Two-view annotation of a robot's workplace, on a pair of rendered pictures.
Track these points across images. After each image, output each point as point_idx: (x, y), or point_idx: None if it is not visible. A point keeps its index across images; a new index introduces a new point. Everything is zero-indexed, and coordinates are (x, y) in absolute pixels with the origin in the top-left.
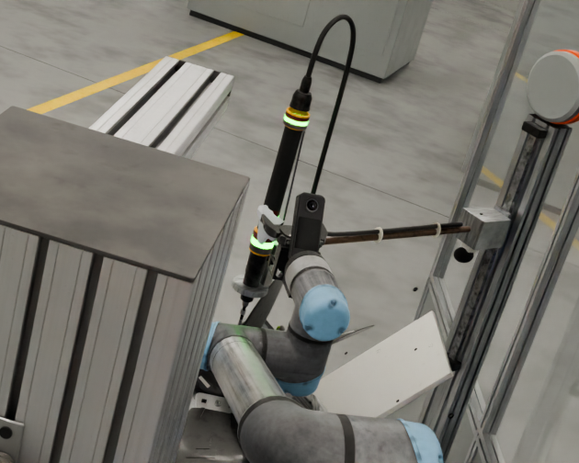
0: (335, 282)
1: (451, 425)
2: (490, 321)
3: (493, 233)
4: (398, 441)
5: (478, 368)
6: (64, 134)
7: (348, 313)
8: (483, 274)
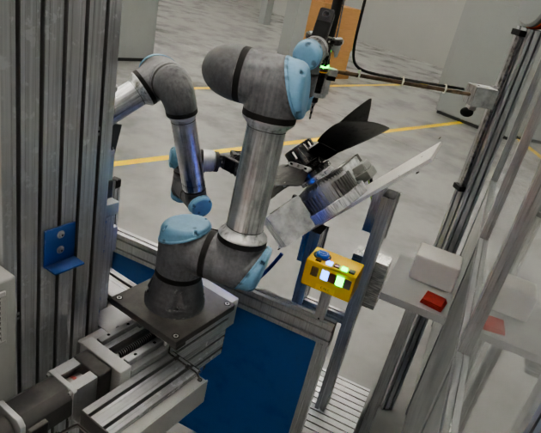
0: (321, 43)
1: (458, 228)
2: (485, 161)
3: (484, 97)
4: (276, 57)
5: (477, 193)
6: None
7: (318, 51)
8: (482, 130)
